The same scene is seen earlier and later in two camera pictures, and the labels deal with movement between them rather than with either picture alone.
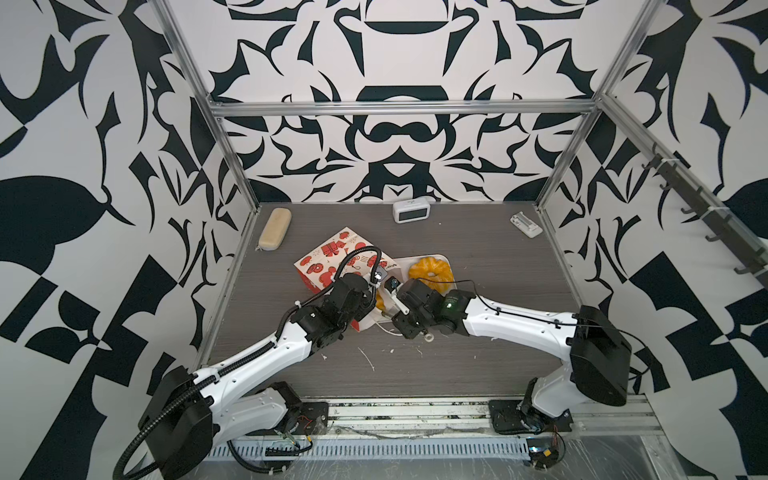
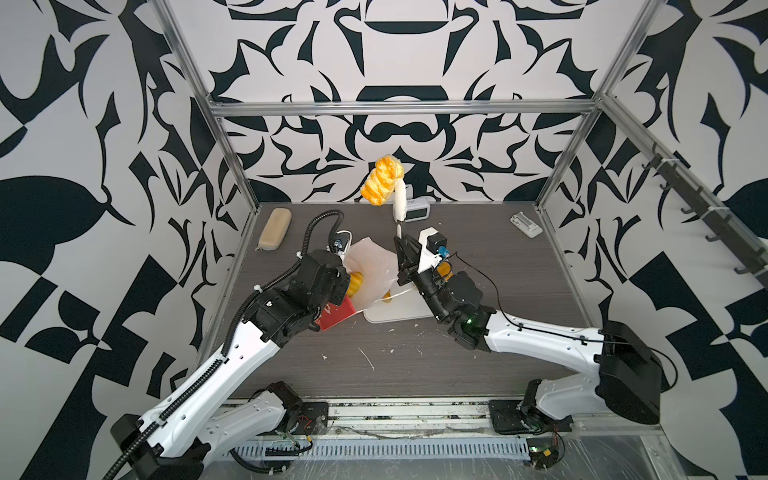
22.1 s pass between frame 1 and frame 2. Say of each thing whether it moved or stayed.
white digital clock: stayed
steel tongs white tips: moved
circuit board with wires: stayed
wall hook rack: stayed
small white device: stayed
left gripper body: moved
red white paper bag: moved
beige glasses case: stayed
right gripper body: moved
